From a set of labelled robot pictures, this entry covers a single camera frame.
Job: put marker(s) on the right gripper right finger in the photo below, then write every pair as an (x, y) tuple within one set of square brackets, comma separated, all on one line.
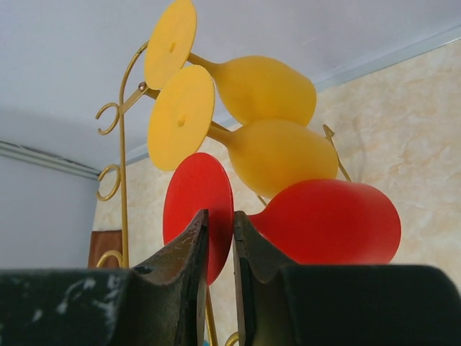
[(280, 302)]

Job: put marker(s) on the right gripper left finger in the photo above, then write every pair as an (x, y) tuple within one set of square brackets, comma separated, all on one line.
[(161, 301)]

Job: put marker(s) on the red wine glass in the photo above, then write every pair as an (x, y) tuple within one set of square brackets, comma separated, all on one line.
[(314, 222)]

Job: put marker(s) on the yellow wine glass front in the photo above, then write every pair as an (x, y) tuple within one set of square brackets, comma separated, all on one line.
[(267, 155)]

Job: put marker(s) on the yellow wine glass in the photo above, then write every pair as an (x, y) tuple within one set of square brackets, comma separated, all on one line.
[(250, 87), (267, 155)]

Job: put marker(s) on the yellow wine glass back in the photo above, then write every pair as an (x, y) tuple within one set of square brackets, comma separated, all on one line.
[(250, 87)]

